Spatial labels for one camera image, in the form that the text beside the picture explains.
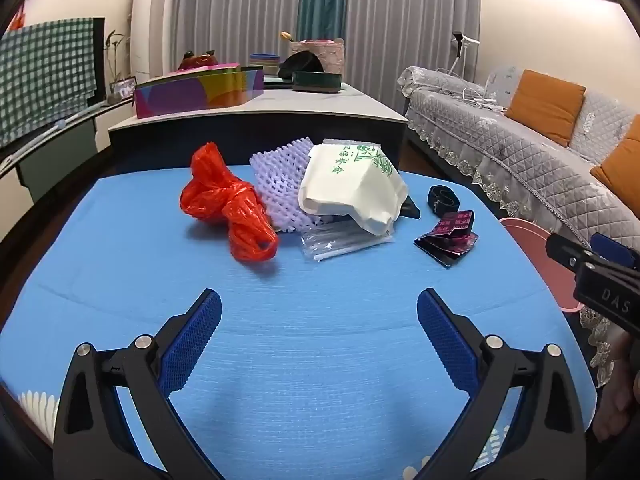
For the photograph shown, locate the clear plastic wrapper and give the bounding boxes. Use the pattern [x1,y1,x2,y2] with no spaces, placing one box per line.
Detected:
[300,222,396,262]

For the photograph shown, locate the coffee table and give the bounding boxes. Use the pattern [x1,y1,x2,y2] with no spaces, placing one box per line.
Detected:
[107,82,410,176]

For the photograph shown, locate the blue mat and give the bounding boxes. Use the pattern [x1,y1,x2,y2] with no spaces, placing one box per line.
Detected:
[0,162,598,480]

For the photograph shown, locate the pink lace basket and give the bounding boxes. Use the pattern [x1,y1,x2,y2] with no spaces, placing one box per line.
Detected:
[290,37,347,77]

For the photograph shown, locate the grey curtain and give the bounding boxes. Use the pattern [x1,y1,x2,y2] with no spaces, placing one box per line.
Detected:
[170,0,303,73]
[345,0,481,111]

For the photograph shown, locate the white cables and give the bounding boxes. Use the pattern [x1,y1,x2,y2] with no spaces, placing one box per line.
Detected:
[462,87,508,113]

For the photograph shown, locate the white paper bag green print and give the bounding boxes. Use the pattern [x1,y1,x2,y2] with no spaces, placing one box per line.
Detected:
[298,143,408,237]

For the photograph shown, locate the person's right hand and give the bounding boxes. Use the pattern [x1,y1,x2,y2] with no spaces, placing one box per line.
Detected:
[594,380,640,443]

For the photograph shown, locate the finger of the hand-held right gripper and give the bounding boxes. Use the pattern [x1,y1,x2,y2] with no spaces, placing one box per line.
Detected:
[545,232,601,273]
[590,232,640,271]

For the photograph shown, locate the dark red snack wrapper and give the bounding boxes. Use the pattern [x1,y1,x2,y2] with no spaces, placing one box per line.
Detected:
[413,209,478,269]

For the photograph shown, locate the dark green tin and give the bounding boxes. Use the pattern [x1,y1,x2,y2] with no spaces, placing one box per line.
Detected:
[291,71,343,93]

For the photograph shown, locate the orange cushion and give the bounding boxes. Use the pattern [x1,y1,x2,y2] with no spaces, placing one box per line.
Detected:
[504,70,587,148]
[590,114,640,206]

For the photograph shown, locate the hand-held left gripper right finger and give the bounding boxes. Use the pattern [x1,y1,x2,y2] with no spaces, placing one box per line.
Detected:
[416,287,587,480]

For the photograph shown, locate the black round lid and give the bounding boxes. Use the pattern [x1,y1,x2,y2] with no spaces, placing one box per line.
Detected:
[278,51,325,81]

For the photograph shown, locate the tall thin potted plant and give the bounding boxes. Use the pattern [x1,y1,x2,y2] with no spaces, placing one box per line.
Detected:
[104,29,131,96]

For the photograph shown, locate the television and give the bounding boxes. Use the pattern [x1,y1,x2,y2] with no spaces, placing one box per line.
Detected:
[0,16,107,151]

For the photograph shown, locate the teal curtain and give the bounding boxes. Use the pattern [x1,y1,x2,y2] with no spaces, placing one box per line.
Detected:
[295,0,351,43]

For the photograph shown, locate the green checkered cloth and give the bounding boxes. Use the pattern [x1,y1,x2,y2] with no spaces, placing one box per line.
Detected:
[0,17,98,148]

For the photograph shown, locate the purple foam fruit net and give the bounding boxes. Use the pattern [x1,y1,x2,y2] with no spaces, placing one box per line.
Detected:
[248,137,336,235]

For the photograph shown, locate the white standing air conditioner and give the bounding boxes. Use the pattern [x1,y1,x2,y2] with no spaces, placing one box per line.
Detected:
[131,0,173,81]

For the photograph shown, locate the colourful box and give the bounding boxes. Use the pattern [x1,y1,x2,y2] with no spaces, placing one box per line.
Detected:
[132,64,265,120]

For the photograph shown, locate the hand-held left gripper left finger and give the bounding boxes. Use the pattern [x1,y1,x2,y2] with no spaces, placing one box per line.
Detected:
[52,288,223,480]

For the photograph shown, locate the photo frame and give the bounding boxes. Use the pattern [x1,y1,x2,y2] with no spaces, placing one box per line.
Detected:
[107,76,138,103]

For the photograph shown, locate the pink plastic basin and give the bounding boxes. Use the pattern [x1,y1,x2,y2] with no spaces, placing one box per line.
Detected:
[499,217,583,313]

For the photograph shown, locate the red plastic bag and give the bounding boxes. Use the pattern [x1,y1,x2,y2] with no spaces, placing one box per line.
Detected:
[180,141,279,263]

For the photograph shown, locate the television stand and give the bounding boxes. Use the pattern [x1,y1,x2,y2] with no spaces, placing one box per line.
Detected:
[0,94,138,206]

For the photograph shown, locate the grey quilted sofa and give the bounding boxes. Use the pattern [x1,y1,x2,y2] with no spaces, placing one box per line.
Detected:
[397,65,640,388]

